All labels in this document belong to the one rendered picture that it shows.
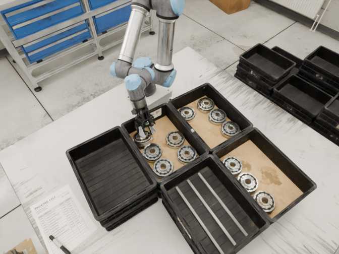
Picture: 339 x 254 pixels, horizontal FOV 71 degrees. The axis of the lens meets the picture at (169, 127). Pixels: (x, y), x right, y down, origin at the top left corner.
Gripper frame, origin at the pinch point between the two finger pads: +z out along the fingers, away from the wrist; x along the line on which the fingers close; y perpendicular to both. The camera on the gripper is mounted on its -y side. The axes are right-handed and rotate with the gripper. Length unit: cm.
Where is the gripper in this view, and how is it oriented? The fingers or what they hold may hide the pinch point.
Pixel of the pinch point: (147, 134)
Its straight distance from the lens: 132.2
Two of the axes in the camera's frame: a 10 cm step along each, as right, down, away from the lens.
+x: 8.1, -4.6, 3.7
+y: 5.6, 4.1, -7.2
